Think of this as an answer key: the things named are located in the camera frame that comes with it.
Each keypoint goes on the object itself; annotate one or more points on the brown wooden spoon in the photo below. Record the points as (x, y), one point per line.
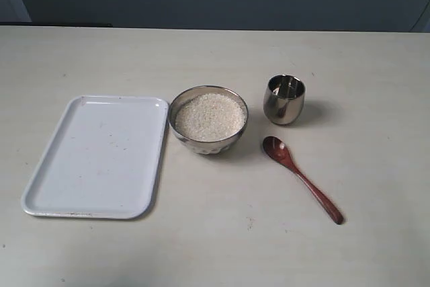
(279, 152)

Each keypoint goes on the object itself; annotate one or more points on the steel bowl of rice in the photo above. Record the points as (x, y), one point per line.
(208, 119)

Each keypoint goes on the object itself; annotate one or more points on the steel cup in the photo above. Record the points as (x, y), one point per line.
(284, 99)

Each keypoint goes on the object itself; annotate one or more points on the white rectangular tray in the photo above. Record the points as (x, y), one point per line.
(102, 161)

